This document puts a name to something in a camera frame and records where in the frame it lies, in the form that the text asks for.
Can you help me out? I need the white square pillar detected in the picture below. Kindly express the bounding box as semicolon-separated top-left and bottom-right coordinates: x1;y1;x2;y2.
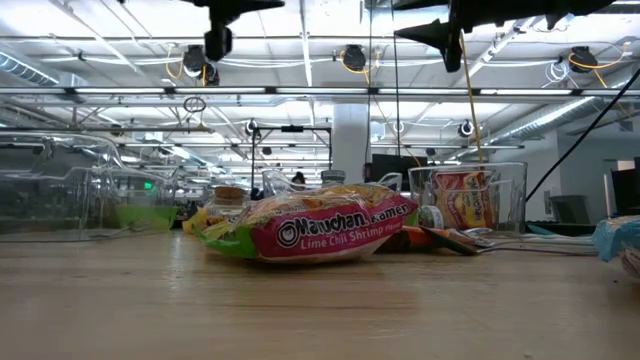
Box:
332;103;372;185

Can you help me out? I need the yellow cable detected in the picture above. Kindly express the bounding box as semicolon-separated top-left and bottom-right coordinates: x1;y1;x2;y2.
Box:
458;29;486;166

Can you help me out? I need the orange chicken ramen packet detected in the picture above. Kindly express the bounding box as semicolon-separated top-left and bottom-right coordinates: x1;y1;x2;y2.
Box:
430;170;496;231

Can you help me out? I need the silver ventilation duct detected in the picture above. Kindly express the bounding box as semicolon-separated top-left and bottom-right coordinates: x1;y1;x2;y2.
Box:
0;49;61;87
489;94;636;146

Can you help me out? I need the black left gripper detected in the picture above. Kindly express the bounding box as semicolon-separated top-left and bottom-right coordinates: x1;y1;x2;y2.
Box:
179;0;286;63

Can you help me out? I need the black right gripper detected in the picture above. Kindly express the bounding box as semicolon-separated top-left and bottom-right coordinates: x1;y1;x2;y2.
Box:
392;0;506;74

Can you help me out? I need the black monitor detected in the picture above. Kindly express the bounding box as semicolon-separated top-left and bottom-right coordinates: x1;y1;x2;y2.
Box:
370;153;430;184
610;157;640;217

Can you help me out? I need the blue ramen packet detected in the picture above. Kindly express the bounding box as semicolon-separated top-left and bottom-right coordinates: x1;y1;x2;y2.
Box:
592;214;640;281

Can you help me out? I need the green lid herb jar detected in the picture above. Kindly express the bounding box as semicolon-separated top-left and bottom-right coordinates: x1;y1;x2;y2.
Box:
319;168;348;189

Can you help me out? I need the black hanging cable ring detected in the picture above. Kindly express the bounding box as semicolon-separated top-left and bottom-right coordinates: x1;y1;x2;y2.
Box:
182;95;207;114

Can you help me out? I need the black camera rig frame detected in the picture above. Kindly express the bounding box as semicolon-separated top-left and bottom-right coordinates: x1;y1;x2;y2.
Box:
249;124;335;191

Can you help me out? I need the yellow ramen packet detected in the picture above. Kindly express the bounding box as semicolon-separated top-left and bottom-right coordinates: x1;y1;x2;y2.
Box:
180;207;211;235

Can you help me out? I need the black slanting cable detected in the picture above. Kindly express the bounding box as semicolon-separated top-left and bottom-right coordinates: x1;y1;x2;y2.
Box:
525;67;640;202

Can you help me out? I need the silver spoon patterned handle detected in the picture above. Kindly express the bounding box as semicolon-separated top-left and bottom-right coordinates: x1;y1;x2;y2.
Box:
459;225;594;239
449;227;596;247

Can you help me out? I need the orange dark snack packet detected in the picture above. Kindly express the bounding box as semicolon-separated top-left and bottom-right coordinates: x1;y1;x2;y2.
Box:
384;224;481;257

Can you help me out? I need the lime chili shrimp ramen packet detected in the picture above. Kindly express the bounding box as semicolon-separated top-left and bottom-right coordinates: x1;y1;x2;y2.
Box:
192;183;419;265

